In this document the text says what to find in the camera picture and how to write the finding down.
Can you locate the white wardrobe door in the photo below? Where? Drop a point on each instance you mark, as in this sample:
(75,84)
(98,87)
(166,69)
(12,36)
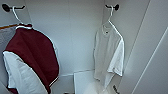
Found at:
(146,53)

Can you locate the white wardrobe body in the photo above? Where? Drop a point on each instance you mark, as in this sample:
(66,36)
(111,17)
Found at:
(76,33)

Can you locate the white t-shirt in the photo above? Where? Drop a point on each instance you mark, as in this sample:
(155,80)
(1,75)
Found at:
(105,50)

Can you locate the white wardrobe shelf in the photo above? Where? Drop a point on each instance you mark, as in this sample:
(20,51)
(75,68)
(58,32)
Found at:
(81,80)

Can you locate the maroon and white jacket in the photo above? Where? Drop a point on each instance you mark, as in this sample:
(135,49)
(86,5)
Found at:
(36,53)

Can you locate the black wardrobe hook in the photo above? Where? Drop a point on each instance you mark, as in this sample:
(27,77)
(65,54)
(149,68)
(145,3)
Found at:
(116,6)
(6,7)

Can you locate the orange bar with tag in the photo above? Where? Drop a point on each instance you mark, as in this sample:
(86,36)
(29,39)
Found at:
(8,26)

